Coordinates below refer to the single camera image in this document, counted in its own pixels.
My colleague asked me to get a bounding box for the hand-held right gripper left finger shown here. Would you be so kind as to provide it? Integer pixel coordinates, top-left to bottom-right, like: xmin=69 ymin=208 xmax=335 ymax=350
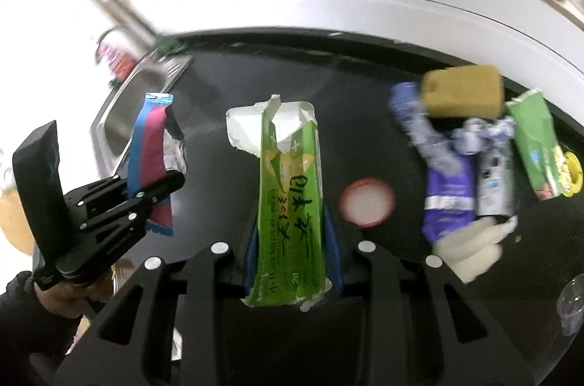
xmin=52 ymin=218 xmax=261 ymax=386

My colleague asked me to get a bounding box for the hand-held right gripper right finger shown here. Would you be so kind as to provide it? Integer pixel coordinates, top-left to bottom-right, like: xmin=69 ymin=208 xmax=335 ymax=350
xmin=323 ymin=206 xmax=539 ymax=386

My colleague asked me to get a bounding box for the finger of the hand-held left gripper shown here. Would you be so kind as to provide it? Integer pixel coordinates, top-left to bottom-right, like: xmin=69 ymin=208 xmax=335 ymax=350
xmin=78 ymin=168 xmax=186 ymax=274
xmin=63 ymin=174 xmax=134 ymax=232

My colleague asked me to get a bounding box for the blue and magenta wrapper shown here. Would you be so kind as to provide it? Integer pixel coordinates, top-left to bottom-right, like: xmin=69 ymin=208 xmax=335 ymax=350
xmin=127 ymin=92 xmax=177 ymax=238

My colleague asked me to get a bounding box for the green torn carton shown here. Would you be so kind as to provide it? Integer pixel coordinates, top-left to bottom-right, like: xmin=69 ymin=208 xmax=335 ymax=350
xmin=226 ymin=94 xmax=337 ymax=314

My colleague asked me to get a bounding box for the person's left hand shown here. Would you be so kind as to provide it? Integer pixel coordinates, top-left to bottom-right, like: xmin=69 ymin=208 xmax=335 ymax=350
xmin=34 ymin=266 xmax=117 ymax=319

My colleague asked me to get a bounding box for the silver and black wrapper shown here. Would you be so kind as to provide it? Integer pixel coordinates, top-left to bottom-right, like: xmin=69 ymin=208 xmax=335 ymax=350
xmin=162 ymin=108 xmax=189 ymax=175

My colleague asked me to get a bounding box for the red rimmed white lid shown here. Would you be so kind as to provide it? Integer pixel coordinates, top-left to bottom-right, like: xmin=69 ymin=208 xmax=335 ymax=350
xmin=340 ymin=177 xmax=396 ymax=228

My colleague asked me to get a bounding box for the steel sink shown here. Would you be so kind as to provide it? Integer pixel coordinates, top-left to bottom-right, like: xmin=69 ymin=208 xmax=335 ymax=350
xmin=90 ymin=52 xmax=193 ymax=182

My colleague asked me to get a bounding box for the purple wrapper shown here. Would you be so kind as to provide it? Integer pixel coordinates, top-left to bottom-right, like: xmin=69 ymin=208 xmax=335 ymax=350
xmin=388 ymin=81 xmax=478 ymax=243

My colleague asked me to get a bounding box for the red patterned packet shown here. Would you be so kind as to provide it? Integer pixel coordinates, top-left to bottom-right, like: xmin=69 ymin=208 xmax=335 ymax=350
xmin=96 ymin=28 xmax=138 ymax=86

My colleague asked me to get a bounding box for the green scouring cloth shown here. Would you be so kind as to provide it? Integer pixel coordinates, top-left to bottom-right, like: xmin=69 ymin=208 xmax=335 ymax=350
xmin=155 ymin=35 xmax=188 ymax=55

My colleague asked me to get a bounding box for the silver foil wrapper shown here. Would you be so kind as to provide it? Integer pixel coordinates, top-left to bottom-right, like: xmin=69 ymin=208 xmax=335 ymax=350
xmin=474 ymin=143 xmax=517 ymax=218

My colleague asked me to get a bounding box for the yellow sponge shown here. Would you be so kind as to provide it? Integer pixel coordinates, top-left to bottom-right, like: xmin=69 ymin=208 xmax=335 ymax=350
xmin=420 ymin=64 xmax=506 ymax=119

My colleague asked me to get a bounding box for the green snack packet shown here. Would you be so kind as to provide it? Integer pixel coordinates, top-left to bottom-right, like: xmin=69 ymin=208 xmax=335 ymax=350
xmin=506 ymin=89 xmax=576 ymax=202

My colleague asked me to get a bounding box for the clear plastic piece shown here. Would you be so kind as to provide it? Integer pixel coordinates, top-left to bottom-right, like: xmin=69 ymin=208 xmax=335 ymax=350
xmin=557 ymin=277 xmax=584 ymax=337

